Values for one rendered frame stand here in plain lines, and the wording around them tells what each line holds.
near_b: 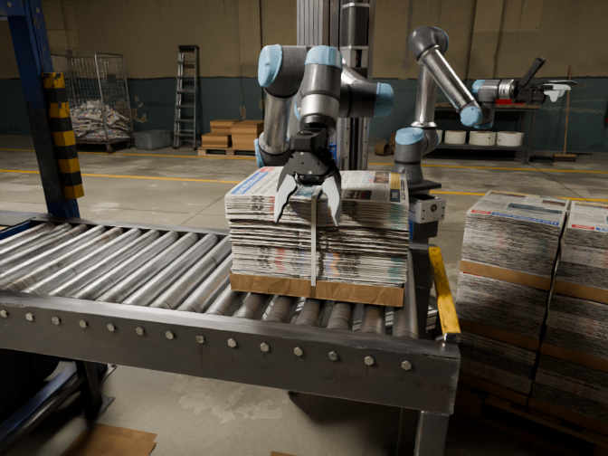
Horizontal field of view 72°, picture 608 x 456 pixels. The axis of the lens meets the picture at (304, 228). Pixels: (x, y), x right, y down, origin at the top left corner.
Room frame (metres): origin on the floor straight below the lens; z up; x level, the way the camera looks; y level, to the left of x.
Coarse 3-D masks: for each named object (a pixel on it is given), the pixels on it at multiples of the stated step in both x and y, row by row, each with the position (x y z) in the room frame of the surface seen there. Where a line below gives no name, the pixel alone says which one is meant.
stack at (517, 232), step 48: (480, 240) 1.35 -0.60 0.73; (528, 240) 1.27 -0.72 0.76; (576, 240) 1.20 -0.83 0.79; (480, 288) 1.33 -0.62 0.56; (528, 288) 1.25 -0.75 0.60; (480, 336) 1.33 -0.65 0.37; (528, 336) 1.24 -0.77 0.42; (576, 336) 1.17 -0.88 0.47; (528, 384) 1.23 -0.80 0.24; (576, 384) 1.15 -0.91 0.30; (528, 432) 1.22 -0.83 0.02; (576, 432) 1.13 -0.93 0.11
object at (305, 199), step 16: (304, 192) 0.85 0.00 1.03; (320, 192) 0.85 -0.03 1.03; (304, 208) 0.81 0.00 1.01; (320, 208) 0.80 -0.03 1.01; (304, 224) 0.81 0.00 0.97; (320, 224) 0.80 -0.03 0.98; (304, 240) 0.81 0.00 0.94; (320, 240) 0.81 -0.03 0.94; (304, 256) 0.82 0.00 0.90; (320, 256) 0.81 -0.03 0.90; (304, 272) 0.81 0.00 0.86; (320, 272) 0.81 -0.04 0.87
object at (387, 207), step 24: (360, 192) 0.85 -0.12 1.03; (384, 192) 0.85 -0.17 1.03; (360, 216) 0.79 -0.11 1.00; (384, 216) 0.78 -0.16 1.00; (336, 240) 0.80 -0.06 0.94; (360, 240) 0.79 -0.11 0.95; (384, 240) 0.78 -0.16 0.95; (408, 240) 0.77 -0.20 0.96; (336, 264) 0.80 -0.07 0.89; (360, 264) 0.79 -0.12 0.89; (384, 264) 0.78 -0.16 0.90
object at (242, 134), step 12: (216, 120) 7.92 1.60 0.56; (228, 120) 7.92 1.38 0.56; (240, 120) 8.04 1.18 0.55; (252, 120) 7.92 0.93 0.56; (216, 132) 7.81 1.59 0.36; (228, 132) 7.77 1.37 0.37; (240, 132) 7.31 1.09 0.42; (252, 132) 7.26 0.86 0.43; (204, 144) 7.42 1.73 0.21; (216, 144) 7.39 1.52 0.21; (228, 144) 7.40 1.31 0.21; (240, 144) 7.30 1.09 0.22; (252, 144) 7.25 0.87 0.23; (216, 156) 7.38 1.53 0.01; (228, 156) 7.33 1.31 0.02; (240, 156) 7.29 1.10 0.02; (252, 156) 7.29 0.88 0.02
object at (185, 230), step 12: (48, 216) 1.41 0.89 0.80; (108, 228) 1.31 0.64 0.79; (132, 228) 1.29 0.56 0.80; (144, 228) 1.28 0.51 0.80; (156, 228) 1.28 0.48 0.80; (168, 228) 1.28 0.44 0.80; (180, 228) 1.28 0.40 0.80; (192, 228) 1.28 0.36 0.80; (204, 228) 1.28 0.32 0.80; (216, 228) 1.28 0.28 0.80; (420, 252) 1.10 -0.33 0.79; (420, 264) 1.10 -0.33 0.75; (420, 276) 1.10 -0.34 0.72
